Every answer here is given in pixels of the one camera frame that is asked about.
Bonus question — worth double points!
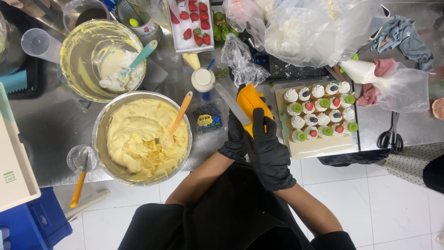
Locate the person's left hand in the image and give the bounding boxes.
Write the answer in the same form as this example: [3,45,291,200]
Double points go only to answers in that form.
[218,83,247,161]

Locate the clear box of blueberries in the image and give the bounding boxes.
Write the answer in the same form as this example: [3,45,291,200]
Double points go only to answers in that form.
[188,100,227,137]

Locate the bunch of green grapes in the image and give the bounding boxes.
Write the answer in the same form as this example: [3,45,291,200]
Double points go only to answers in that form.
[212,11,241,42]

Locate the black scissors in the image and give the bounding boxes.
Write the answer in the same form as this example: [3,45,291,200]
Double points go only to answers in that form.
[377,111,404,154]

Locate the pink scallop shell dish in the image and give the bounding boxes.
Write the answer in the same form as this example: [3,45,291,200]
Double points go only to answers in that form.
[432,97,444,121]

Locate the orange silicone spatula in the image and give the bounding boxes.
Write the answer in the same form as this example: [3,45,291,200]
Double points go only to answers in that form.
[154,91,193,146]

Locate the black bag under table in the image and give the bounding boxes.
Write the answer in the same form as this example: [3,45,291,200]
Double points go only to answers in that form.
[317,149,391,167]

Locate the white cake box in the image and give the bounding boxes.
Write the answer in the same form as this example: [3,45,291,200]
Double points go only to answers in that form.
[0,83,42,213]

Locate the blue plastic crate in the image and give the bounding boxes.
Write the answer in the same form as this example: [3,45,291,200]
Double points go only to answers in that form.
[0,187,74,250]

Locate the crumpled clear plastic bag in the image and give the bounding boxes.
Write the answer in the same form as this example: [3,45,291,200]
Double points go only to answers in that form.
[220,33,271,88]

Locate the clear plastic tub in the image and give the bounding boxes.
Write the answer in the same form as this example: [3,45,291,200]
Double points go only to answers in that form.
[62,0,112,32]

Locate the blue bottle with white lid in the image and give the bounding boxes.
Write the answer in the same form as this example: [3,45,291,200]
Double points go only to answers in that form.
[191,58,216,102]

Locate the orange-handled palette knife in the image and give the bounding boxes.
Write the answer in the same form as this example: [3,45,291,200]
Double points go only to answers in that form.
[70,152,91,209]

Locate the small clear glass cup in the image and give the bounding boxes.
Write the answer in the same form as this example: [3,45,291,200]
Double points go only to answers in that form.
[66,144,100,174]

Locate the person's right hand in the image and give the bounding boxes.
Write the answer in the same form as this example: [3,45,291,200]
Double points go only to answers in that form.
[244,108,297,192]

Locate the white tray of strawberries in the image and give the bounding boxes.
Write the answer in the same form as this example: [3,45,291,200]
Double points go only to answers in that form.
[166,0,215,55]

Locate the person's black apron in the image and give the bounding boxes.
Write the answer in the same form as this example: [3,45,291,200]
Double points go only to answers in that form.
[117,161,358,250]

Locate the peeled orange mango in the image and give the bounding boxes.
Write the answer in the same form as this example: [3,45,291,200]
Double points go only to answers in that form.
[237,83,274,137]

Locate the black plastic tray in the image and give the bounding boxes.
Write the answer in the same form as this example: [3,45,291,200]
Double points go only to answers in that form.
[0,55,46,101]

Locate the pink cloth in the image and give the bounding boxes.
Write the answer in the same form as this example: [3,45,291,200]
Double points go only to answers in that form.
[356,58,397,107]

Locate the teal silicone spatula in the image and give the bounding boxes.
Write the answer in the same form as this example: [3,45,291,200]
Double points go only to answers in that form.
[120,40,158,78]

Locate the piping bag of white cream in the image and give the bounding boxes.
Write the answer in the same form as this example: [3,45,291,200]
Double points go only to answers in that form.
[338,58,431,114]

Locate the black kitchen scale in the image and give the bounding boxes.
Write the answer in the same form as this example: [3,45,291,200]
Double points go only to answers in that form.
[253,51,331,81]

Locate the yellow-handled kitchen knife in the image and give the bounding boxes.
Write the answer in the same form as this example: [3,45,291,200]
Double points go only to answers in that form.
[214,82,268,138]

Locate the grey-blue cloth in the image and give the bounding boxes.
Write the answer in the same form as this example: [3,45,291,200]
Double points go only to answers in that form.
[370,15,435,72]

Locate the steel bowl of yellow cream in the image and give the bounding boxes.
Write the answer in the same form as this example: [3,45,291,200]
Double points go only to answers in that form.
[92,91,193,187]

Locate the open tin can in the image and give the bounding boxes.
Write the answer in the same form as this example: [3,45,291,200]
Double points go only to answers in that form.
[115,0,163,46]

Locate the group of cream-topped fruit tarts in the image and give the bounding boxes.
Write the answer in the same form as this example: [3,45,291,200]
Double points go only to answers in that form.
[283,81,359,144]

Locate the green rosemary sprig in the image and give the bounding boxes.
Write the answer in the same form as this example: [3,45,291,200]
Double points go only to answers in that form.
[214,67,230,81]

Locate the steel pot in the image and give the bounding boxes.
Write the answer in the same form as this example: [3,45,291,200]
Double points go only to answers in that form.
[0,0,71,32]

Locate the clear plastic measuring cup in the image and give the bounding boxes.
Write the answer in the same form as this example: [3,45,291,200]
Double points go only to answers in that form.
[20,28,64,65]

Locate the teal dough scraper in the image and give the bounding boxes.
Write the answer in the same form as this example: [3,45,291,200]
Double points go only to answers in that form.
[0,69,28,94]

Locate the steel bowl of white cream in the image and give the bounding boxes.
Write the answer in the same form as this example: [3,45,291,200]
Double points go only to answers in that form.
[59,19,147,103]

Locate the cream cake board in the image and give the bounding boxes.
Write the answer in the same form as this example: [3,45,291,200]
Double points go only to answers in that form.
[275,81,358,160]

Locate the heap of large plastic bags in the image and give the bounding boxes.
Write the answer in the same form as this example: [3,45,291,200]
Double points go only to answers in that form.
[222,0,386,69]

